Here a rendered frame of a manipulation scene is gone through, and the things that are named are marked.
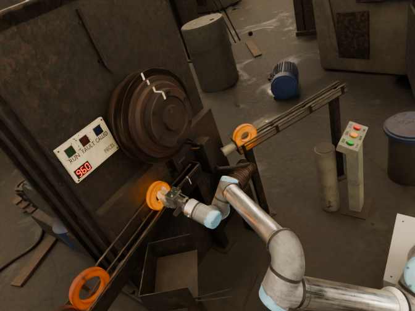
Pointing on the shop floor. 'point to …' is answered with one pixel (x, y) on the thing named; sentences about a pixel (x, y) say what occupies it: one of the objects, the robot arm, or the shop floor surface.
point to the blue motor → (285, 81)
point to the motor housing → (246, 172)
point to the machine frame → (175, 227)
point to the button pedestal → (354, 174)
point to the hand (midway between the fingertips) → (157, 192)
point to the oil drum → (210, 52)
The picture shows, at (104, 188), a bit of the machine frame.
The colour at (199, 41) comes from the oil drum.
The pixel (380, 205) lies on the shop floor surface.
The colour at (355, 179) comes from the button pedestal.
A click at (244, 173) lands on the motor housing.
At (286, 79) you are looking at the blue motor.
